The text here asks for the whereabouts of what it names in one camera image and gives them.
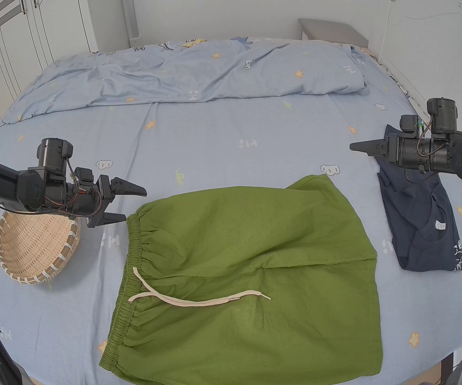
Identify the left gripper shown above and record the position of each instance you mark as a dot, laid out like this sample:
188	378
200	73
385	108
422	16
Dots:
82	203

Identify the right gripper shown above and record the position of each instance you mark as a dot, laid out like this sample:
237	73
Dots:
413	153

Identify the green shorts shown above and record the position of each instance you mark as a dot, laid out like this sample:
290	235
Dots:
235	235

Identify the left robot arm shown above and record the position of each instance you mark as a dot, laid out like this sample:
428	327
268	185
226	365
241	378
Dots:
30	191

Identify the dark blue T-shirt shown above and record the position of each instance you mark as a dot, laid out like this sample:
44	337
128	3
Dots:
423	215

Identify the round woven basket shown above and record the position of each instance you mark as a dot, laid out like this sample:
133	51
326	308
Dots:
30	247

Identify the grey bedside table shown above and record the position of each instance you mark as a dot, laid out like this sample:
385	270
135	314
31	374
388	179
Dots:
327	30

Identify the pale blue quilt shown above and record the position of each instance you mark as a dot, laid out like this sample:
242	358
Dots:
215	74

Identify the white wardrobe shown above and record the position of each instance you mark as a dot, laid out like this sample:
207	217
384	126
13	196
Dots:
54	14

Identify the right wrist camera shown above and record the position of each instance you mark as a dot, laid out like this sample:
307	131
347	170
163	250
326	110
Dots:
409	124

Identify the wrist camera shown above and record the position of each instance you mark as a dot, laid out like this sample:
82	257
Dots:
409	124
84	177

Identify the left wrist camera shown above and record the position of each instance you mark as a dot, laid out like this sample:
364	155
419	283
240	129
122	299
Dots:
84	177

